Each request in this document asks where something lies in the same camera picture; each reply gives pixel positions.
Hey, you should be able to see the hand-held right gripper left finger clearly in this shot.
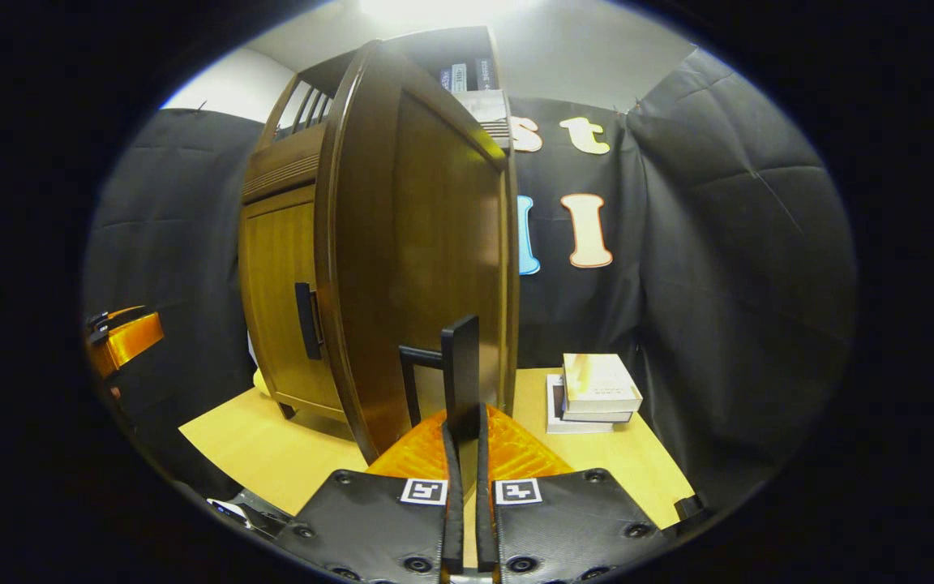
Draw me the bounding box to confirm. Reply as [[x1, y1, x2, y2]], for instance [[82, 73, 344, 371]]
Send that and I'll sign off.
[[272, 408, 465, 584]]

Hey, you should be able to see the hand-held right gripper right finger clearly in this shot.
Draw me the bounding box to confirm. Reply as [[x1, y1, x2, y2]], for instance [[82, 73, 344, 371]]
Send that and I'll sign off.
[[475, 403, 675, 584]]

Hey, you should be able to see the wooden shoe cabinet door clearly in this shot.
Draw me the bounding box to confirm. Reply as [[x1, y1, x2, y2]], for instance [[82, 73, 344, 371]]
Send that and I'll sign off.
[[238, 188, 346, 414], [313, 39, 521, 465]]

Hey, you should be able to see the wooden double-door shoe cabinet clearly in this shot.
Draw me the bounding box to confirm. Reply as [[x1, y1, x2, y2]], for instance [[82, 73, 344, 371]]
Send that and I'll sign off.
[[238, 24, 521, 423]]

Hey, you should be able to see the wooden cabinet drawer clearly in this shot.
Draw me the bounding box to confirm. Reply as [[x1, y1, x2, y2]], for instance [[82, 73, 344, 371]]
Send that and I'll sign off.
[[242, 122, 328, 204]]

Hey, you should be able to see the flat white book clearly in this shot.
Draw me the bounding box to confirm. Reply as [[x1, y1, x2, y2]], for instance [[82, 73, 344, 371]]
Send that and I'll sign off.
[[546, 373, 634, 435]]

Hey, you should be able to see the thick cream book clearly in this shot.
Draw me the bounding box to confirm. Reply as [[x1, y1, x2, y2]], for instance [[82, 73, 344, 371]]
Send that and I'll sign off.
[[562, 353, 644, 424]]

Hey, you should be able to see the black backdrop cloth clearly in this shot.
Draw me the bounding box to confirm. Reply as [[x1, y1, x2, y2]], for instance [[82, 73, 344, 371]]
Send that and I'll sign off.
[[82, 49, 857, 520]]

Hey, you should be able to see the large ceiling light panel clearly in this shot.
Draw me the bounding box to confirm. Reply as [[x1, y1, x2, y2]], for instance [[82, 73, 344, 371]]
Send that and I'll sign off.
[[358, 0, 545, 25]]

